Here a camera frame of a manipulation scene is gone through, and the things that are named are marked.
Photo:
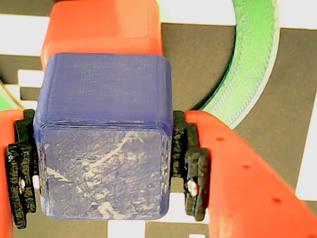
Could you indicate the red gripper finger with black pad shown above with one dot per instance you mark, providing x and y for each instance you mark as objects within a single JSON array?
[
  {"x": 247, "y": 193},
  {"x": 10, "y": 129}
]

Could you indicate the blue cube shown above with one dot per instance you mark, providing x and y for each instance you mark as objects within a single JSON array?
[{"x": 104, "y": 148}]

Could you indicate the red cube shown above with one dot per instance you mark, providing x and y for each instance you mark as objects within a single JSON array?
[{"x": 104, "y": 24}]

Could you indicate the black white checkerboard marker mat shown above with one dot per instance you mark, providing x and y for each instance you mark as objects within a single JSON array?
[{"x": 198, "y": 62}]

